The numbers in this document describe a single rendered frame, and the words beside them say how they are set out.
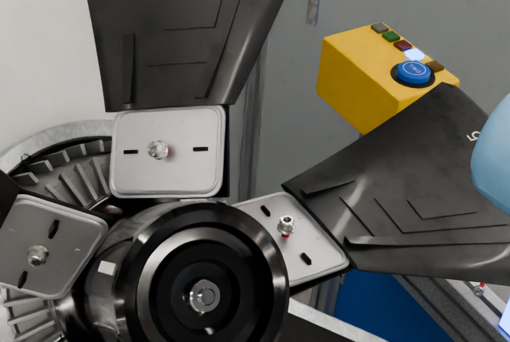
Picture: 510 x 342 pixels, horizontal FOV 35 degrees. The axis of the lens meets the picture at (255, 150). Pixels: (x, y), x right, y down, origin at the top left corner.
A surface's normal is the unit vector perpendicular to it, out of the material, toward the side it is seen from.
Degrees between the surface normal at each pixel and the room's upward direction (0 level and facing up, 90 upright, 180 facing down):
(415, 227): 13
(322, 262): 7
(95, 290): 75
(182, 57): 45
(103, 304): 80
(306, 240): 7
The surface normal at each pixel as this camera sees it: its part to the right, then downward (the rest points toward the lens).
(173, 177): -0.40, -0.18
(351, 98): -0.85, 0.29
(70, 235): 0.07, 0.68
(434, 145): 0.19, -0.67
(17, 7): 0.44, -0.07
